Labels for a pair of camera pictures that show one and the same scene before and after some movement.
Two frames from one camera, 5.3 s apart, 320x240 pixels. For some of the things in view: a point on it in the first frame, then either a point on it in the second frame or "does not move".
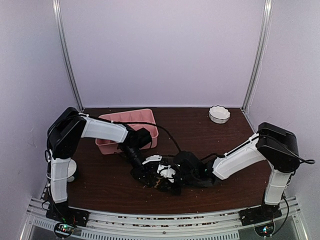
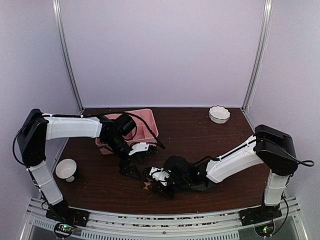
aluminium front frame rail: (104, 225) does not move
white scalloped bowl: (219, 114) does not move
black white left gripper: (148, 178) to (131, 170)
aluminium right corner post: (265, 33) does not move
